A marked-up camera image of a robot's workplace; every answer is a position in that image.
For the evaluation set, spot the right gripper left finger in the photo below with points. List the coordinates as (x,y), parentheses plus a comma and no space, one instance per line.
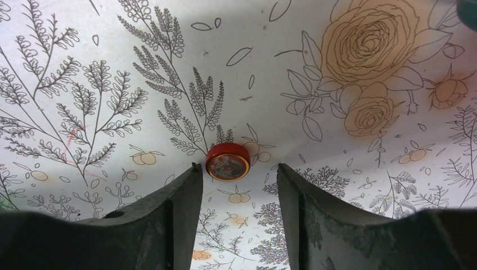
(156,232)

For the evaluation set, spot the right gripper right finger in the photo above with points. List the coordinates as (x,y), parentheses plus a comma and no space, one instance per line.
(324,232)

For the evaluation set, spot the small brown coin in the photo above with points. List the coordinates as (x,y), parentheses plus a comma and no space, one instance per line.
(228,162)

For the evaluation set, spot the floral table mat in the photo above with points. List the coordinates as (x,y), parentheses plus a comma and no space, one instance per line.
(105,102)

